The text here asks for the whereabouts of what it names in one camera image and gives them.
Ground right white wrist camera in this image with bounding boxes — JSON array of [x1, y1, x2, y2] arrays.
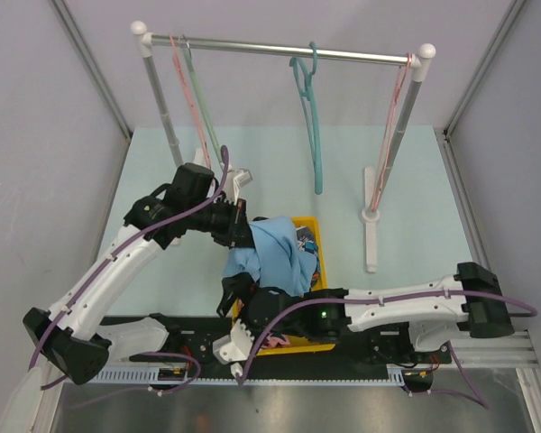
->
[[212, 319, 254, 364]]

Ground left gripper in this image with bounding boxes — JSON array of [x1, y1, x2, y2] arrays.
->
[[187, 195, 259, 248]]

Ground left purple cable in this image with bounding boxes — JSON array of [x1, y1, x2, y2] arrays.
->
[[29, 144, 231, 392]]

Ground light blue shorts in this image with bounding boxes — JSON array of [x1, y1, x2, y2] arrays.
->
[[223, 216, 316, 297]]

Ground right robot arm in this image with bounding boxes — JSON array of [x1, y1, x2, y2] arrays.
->
[[216, 262, 514, 343]]

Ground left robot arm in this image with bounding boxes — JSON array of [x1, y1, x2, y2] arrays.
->
[[23, 162, 254, 385]]

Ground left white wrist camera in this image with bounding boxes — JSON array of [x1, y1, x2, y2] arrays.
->
[[225, 169, 253, 201]]

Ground teal plastic hanger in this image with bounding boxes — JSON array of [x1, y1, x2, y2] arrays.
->
[[289, 41, 324, 195]]

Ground yellow plastic bin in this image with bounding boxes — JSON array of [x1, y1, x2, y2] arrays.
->
[[257, 216, 335, 356]]

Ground white and metal clothes rack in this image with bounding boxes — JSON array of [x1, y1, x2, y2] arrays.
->
[[131, 21, 436, 273]]

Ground grey printed shorts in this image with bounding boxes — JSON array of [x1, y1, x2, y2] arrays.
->
[[296, 226, 321, 288]]

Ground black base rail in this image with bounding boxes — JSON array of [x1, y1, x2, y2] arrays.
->
[[53, 315, 533, 387]]

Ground pale green plastic hanger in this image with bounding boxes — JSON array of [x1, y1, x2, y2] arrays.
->
[[181, 36, 223, 163]]

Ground pink and navy shorts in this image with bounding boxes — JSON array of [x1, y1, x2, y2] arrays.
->
[[262, 333, 291, 349]]

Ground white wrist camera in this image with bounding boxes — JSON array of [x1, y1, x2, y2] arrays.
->
[[212, 319, 254, 364], [225, 169, 253, 201]]

